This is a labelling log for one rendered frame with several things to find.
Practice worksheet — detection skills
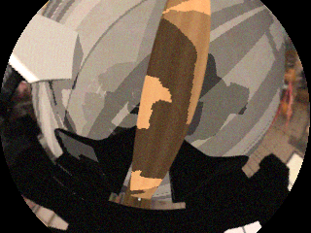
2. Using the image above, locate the wooden side rail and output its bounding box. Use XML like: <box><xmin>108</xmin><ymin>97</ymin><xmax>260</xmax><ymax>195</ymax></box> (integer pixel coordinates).
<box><xmin>129</xmin><ymin>0</ymin><xmax>211</xmax><ymax>199</ymax></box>

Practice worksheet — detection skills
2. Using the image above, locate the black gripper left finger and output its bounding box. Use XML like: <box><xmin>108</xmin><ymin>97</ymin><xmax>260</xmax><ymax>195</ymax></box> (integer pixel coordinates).
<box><xmin>53</xmin><ymin>124</ymin><xmax>137</xmax><ymax>197</ymax></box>

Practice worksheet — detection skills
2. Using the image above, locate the brown wooden post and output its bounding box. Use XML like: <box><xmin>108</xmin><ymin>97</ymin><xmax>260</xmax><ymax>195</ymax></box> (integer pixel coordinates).
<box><xmin>123</xmin><ymin>178</ymin><xmax>152</xmax><ymax>210</ymax></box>

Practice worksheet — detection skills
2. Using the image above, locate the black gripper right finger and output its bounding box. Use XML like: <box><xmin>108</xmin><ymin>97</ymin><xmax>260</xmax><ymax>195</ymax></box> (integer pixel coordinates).
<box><xmin>168</xmin><ymin>140</ymin><xmax>249</xmax><ymax>203</ymax></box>

